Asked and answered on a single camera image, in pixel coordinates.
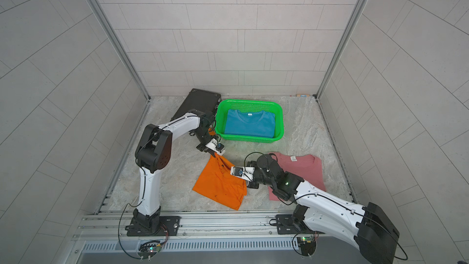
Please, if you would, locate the blue t-shirt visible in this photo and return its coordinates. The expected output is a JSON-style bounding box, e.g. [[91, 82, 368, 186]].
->
[[224, 110, 276, 138]]

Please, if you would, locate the aluminium mounting rail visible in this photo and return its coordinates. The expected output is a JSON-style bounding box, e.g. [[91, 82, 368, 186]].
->
[[72, 210, 294, 241]]

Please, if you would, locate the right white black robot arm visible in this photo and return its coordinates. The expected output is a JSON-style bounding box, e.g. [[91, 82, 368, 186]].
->
[[231, 155, 400, 264]]

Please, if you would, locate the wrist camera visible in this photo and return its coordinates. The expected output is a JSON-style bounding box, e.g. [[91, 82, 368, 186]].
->
[[205, 138, 225, 156], [230, 166, 255, 182]]

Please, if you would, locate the green plastic basket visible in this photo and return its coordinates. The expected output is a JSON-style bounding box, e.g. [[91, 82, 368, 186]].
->
[[216, 99, 285, 143]]

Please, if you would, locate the pink folded t-shirt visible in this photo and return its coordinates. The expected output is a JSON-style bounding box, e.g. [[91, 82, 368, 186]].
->
[[267, 152, 327, 191]]

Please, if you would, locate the small orange object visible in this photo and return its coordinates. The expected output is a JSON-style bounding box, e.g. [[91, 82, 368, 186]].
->
[[208, 128, 216, 136]]

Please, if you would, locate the right green circuit board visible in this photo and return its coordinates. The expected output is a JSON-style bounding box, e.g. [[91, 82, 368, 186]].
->
[[295, 236, 317, 257]]

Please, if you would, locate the orange t-shirt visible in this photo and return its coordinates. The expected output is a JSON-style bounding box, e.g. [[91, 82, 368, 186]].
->
[[192, 154, 247, 210]]

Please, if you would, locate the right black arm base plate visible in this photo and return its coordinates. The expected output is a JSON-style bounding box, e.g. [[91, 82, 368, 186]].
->
[[275, 214, 305, 235]]

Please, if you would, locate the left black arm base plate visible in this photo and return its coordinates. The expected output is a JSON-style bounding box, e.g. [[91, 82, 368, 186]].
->
[[125, 215, 181, 237]]

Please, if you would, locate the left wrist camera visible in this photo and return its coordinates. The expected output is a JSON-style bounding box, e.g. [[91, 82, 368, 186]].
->
[[205, 138, 225, 156]]

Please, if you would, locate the green circuit board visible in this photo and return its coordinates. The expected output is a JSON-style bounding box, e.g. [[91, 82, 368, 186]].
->
[[295, 236, 317, 257], [137, 240, 162, 261]]

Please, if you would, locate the left green circuit board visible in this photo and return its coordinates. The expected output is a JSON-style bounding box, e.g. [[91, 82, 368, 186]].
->
[[137, 240, 162, 261]]

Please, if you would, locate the black hard case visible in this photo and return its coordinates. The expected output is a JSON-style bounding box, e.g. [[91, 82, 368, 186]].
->
[[171, 89, 222, 121]]

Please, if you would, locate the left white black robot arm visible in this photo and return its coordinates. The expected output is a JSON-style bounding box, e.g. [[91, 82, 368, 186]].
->
[[133, 110, 225, 229]]

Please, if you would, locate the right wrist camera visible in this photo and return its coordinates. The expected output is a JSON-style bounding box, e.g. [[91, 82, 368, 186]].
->
[[230, 166, 255, 182]]

